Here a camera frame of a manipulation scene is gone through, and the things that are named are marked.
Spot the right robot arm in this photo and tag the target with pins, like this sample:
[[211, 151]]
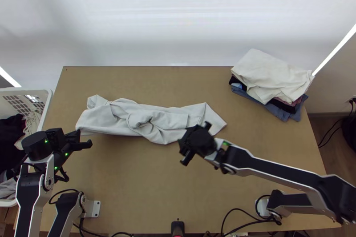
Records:
[[278, 169]]

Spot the white t-shirt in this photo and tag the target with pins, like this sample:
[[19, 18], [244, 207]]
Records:
[[155, 123]]

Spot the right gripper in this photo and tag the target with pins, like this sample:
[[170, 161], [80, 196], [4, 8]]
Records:
[[186, 144]]

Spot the white laundry basket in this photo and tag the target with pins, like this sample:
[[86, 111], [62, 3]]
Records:
[[27, 92]]

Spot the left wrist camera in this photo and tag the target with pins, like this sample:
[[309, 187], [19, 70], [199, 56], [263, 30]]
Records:
[[55, 134]]

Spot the pile of folded clothes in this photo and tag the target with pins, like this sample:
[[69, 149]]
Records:
[[267, 75]]

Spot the heap of clothes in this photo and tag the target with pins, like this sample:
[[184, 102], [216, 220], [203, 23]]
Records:
[[9, 131]]

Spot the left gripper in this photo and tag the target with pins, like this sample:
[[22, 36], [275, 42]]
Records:
[[71, 142]]

